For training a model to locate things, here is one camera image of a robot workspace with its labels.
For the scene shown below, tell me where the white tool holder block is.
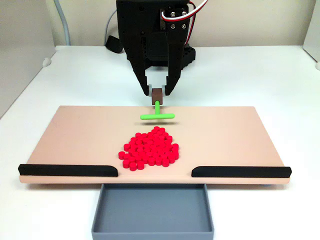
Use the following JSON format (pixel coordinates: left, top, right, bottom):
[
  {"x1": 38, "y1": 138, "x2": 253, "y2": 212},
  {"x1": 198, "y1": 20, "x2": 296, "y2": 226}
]
[{"x1": 145, "y1": 69, "x2": 168, "y2": 97}]

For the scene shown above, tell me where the green T pusher brown handle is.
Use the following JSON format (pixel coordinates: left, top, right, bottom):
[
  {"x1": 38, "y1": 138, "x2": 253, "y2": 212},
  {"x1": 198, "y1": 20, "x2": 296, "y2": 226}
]
[{"x1": 139, "y1": 87, "x2": 175, "y2": 121}]

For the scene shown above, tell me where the red granule pile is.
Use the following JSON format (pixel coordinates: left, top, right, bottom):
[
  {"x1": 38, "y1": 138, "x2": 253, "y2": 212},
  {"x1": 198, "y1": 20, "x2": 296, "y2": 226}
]
[{"x1": 117, "y1": 126, "x2": 180, "y2": 172}]

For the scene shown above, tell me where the grey shallow container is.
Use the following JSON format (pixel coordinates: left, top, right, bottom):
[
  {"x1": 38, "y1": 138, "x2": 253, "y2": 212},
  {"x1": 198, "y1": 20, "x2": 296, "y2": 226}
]
[{"x1": 91, "y1": 183, "x2": 215, "y2": 240}]

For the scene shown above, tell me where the black rounded clamp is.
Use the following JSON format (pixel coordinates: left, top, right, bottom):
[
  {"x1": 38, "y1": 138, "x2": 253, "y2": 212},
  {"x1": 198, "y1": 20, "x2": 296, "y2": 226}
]
[{"x1": 104, "y1": 34, "x2": 125, "y2": 54}]

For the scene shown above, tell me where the beige flat board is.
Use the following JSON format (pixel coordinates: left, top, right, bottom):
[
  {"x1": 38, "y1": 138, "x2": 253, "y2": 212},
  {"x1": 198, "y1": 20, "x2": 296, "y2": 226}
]
[{"x1": 18, "y1": 105, "x2": 292, "y2": 186}]

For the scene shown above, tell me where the thin grey cable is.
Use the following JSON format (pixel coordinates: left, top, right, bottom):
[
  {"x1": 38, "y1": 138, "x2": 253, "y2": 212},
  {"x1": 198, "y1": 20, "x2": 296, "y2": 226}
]
[{"x1": 104, "y1": 9, "x2": 117, "y2": 46}]

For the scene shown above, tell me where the white red black servo cable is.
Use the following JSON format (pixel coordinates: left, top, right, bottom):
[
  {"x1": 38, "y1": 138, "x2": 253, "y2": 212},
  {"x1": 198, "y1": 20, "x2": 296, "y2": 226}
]
[{"x1": 160, "y1": 0, "x2": 210, "y2": 47}]

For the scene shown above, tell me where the thick grey cable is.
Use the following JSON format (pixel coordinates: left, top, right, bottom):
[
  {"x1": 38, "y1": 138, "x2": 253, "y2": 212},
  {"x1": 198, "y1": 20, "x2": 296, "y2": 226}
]
[{"x1": 53, "y1": 0, "x2": 72, "y2": 46}]

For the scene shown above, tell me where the black edge rail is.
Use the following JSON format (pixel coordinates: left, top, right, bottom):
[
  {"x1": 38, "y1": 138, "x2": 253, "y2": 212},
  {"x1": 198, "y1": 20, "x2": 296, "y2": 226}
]
[
  {"x1": 191, "y1": 165, "x2": 292, "y2": 179},
  {"x1": 17, "y1": 163, "x2": 119, "y2": 178}
]

